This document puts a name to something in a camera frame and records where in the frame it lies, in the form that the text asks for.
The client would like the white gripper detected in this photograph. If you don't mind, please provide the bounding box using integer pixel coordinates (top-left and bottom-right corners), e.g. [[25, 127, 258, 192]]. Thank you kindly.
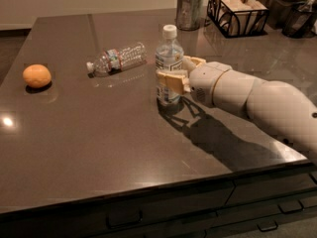
[[157, 56, 232, 107]]

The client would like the black wire basket with packets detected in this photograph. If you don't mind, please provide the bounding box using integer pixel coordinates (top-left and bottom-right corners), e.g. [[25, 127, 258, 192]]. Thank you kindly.
[[205, 0, 269, 38]]

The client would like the black mesh cup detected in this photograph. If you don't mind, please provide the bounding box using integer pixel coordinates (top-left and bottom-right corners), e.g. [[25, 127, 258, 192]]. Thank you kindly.
[[282, 6, 317, 39]]

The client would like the metal cup with utensils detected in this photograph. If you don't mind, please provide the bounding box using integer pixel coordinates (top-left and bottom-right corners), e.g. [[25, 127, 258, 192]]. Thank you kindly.
[[175, 0, 203, 31]]

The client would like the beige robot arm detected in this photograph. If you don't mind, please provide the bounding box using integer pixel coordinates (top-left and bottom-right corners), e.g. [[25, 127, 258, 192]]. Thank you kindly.
[[157, 58, 317, 164]]

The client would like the dark drawer cabinet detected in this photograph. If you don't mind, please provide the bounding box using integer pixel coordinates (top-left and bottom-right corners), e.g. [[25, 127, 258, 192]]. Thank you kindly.
[[0, 164, 317, 238]]

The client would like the orange fruit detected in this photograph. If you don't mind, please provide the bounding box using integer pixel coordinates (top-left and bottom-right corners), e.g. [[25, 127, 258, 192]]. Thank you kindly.
[[23, 64, 52, 88]]

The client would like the blue label plastic bottle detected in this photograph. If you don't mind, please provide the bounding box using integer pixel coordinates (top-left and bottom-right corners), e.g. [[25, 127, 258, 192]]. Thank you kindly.
[[156, 25, 184, 106]]

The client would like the dark box with snacks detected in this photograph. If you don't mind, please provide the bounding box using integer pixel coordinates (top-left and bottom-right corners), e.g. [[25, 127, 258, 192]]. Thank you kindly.
[[256, 0, 317, 32]]

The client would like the clear crushed water bottle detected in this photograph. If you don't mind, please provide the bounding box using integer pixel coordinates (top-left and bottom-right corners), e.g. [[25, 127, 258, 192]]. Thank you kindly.
[[86, 42, 147, 77]]

